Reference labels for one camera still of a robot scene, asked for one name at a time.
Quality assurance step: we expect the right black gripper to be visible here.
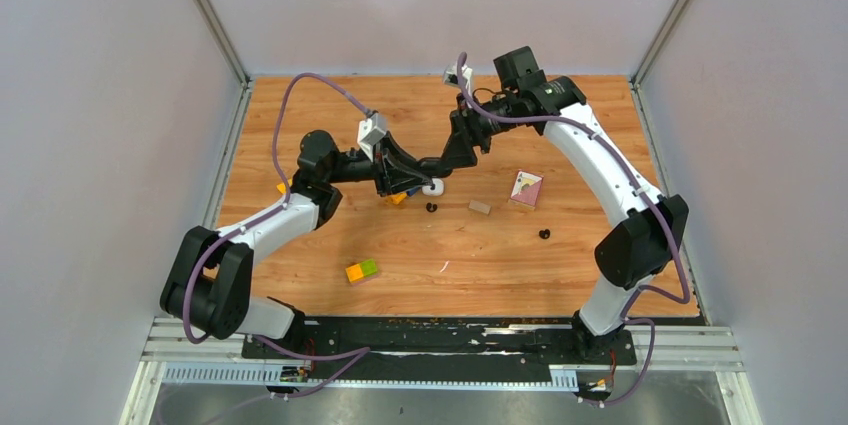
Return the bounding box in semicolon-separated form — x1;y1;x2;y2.
438;92;522;170

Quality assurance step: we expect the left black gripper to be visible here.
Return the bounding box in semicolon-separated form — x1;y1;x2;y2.
328;132;434;199

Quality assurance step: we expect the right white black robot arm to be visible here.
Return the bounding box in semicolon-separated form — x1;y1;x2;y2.
440;46;691;363

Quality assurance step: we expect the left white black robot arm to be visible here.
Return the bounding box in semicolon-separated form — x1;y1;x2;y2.
160;130;450;358

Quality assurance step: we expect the yellow toy brick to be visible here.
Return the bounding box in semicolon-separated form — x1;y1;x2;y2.
387;192;408;205

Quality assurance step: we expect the small wooden block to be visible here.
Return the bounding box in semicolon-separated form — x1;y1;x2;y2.
468;200;492;215

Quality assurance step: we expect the pink card box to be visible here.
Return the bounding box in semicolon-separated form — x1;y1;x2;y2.
509;170;544;209

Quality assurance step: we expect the orange green toy brick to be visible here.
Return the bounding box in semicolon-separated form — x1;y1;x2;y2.
345;259;379;284

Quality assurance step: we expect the orange triangular plastic piece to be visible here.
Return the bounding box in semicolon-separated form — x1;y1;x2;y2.
276;179;292;196

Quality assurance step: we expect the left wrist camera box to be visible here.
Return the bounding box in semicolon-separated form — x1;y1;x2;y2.
357;111;389;162

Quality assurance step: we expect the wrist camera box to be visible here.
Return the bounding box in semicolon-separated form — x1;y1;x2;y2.
357;111;389;162
442;64;473;98

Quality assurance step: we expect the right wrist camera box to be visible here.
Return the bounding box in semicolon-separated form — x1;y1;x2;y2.
442;64;473;98

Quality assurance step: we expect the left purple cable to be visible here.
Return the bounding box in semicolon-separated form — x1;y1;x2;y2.
181;72;379;399

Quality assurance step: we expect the purple cable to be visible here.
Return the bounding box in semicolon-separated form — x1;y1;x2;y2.
181;72;379;399
456;52;693;408

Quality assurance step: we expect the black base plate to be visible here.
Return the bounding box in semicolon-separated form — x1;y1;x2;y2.
242;316;637;383

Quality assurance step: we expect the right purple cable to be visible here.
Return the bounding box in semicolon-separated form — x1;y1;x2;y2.
456;52;693;408

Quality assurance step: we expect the white slotted cable duct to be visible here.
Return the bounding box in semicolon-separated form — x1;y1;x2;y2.
162;366;580;391

